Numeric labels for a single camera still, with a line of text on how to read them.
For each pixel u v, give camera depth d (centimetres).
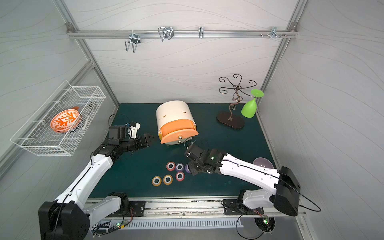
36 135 59
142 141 70
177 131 75
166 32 76
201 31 72
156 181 82
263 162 84
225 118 110
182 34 78
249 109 88
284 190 40
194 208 75
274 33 77
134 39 78
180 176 84
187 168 75
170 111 88
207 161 53
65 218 38
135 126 75
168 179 82
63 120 66
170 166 88
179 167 88
